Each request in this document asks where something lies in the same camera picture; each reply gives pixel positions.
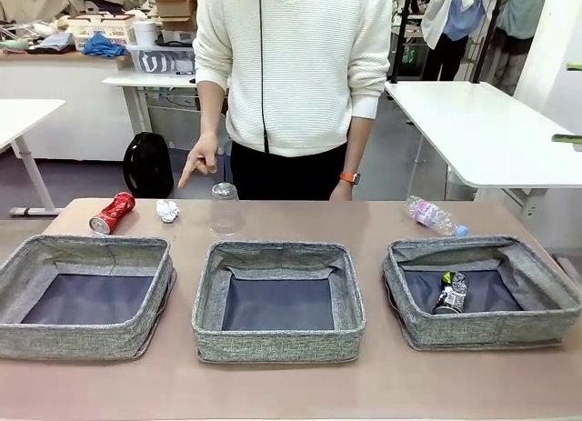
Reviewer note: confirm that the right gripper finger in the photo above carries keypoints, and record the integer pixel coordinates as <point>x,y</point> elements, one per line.
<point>568,139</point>
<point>574,66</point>

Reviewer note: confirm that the clear plastic water bottle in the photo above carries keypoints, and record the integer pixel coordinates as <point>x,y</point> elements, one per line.
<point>432,214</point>

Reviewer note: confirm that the crushed black drink can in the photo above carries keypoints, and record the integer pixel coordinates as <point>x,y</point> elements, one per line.
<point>451,293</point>

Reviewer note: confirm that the clear plastic cup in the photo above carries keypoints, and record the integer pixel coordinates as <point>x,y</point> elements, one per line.
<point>226,212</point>

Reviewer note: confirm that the white paper ball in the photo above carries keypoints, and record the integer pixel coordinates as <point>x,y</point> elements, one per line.
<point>168,212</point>

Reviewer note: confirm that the person's left forearm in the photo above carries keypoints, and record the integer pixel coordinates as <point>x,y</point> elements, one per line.
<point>359,143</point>

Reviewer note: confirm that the person's right forearm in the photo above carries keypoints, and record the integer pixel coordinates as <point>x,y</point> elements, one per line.
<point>211,107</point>

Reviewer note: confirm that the person's left hand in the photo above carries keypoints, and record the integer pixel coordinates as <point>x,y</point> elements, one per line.
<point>342,193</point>

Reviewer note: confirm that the person's right hand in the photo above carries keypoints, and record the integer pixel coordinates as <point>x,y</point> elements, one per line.
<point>204,155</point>

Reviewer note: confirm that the person in green top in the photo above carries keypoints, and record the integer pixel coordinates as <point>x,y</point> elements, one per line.
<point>523,21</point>

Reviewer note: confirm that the large white table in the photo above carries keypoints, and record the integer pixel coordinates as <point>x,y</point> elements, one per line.
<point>477,130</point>

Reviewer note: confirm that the black stand pole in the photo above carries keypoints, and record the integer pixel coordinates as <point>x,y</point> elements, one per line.
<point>402,39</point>
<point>486,39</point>

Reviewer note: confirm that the person in white jacket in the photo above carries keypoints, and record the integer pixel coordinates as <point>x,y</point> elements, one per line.
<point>454,21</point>

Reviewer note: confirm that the grey fabric basket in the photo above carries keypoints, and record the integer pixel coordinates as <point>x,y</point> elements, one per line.
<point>273,343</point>
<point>68,339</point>
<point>477,330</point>

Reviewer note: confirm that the orange wrist watch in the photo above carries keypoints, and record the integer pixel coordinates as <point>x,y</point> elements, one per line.
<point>350,177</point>

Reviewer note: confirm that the person in white sweater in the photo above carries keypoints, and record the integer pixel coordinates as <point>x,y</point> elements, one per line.
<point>291,75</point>

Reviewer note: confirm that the cardboard box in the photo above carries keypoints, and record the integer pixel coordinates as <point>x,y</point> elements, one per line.
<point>175,5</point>

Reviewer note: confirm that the clear plastic storage box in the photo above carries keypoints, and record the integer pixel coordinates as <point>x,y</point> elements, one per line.
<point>154,59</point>

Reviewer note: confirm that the black backpack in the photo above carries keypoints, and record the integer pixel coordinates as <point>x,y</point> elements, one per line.
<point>147,166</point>

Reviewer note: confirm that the white desk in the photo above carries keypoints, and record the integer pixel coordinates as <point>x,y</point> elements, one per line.
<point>150,80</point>

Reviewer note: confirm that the white cylinder container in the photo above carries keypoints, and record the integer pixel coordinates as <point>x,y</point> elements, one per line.
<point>144,33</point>

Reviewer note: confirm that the crushed red drink can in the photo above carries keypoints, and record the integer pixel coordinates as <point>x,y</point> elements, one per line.
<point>113,212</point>

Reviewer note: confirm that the blue cloth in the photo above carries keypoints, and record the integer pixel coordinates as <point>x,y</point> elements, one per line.
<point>104,46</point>

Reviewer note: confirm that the white plastic crate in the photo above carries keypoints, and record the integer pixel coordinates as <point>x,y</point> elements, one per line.
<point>100,27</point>

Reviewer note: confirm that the wood topped white counter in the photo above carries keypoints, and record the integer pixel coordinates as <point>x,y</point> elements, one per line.
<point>54,75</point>

